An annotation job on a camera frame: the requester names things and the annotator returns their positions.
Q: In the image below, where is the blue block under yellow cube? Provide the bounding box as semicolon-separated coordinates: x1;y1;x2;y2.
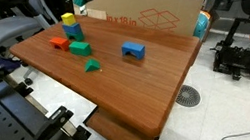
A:
61;20;83;37

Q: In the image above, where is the green arch block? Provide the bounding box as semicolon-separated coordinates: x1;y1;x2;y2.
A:
64;29;86;45

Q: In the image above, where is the green rectangular block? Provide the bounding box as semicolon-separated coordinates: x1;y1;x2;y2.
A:
67;38;93;59

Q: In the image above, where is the orange arch block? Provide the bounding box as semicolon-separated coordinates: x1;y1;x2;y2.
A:
48;35;71;54

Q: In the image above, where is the blue arch block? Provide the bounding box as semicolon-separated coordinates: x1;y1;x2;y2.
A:
120;38;147;63

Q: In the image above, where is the grey cushioned office chair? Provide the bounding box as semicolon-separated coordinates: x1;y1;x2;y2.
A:
0;0;67;91

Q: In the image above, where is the dark blue cloth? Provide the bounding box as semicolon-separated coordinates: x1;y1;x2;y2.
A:
0;54;23;76

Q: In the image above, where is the teal plastic object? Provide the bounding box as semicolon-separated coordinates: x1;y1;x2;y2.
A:
189;10;215;43

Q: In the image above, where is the round floor drain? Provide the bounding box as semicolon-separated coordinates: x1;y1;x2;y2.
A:
172;82;203;110

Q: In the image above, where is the black 3D printer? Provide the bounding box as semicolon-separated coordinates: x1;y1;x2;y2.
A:
202;0;250;92

